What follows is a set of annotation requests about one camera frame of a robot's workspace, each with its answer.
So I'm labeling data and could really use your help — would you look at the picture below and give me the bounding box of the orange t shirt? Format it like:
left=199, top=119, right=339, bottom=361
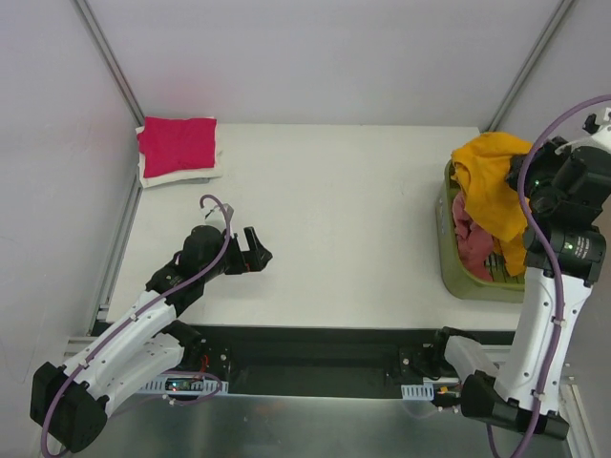
left=452, top=132, right=531, bottom=277

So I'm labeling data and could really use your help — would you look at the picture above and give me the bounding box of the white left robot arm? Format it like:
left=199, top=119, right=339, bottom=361
left=30, top=225, right=273, bottom=456

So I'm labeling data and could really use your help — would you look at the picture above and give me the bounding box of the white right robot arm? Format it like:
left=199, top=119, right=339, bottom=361
left=430, top=113, right=610, bottom=440

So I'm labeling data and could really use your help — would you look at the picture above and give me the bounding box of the folded white t shirt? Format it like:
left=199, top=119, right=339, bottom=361
left=136, top=125, right=222, bottom=188

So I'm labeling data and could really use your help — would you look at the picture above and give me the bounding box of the salmon pink t shirt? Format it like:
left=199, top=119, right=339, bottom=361
left=452, top=191, right=494, bottom=281

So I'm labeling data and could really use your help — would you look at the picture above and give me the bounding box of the olive green plastic basket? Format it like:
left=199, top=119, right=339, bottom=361
left=434, top=161, right=524, bottom=303

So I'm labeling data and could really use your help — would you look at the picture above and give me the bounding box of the folded magenta t shirt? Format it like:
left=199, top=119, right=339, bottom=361
left=137, top=116, right=218, bottom=178

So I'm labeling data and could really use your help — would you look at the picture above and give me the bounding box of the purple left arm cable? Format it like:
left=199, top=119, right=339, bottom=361
left=40, top=194, right=238, bottom=457

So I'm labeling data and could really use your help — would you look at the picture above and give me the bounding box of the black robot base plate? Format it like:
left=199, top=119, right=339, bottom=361
left=90, top=320, right=483, bottom=397

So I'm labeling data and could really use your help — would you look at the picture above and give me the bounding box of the left white cable duct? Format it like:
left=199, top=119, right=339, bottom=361
left=137, top=376, right=228, bottom=397

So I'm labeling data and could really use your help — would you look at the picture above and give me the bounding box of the white cable duct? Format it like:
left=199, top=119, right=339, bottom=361
left=401, top=383, right=435, bottom=402
left=137, top=376, right=228, bottom=397

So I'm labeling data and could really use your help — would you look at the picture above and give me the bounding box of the right aluminium frame post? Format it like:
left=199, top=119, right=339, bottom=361
left=481, top=0, right=579, bottom=132

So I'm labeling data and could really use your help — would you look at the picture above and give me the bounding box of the aluminium frame post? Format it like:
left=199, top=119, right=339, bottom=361
left=72, top=0, right=144, bottom=126
left=481, top=0, right=579, bottom=132

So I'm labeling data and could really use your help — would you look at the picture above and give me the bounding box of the right white cable duct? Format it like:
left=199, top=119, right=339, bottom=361
left=401, top=383, right=435, bottom=402

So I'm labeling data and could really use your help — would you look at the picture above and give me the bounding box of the left aluminium frame post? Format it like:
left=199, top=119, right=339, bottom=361
left=72, top=0, right=144, bottom=126

